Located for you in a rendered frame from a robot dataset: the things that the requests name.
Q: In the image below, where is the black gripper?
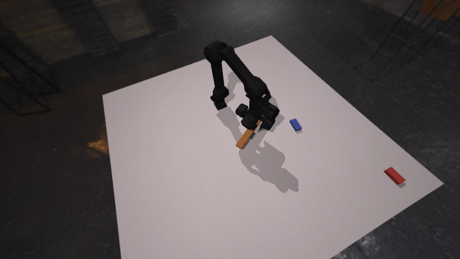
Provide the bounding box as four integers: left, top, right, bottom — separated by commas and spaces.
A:
236, 103, 275, 130

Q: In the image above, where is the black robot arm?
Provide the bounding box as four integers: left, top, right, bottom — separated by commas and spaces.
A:
204, 40, 280, 130

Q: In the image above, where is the blue rectangular block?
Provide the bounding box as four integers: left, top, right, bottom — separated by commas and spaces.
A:
290, 119, 302, 131

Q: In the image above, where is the brown bar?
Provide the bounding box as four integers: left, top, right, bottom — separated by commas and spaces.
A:
236, 120, 261, 149

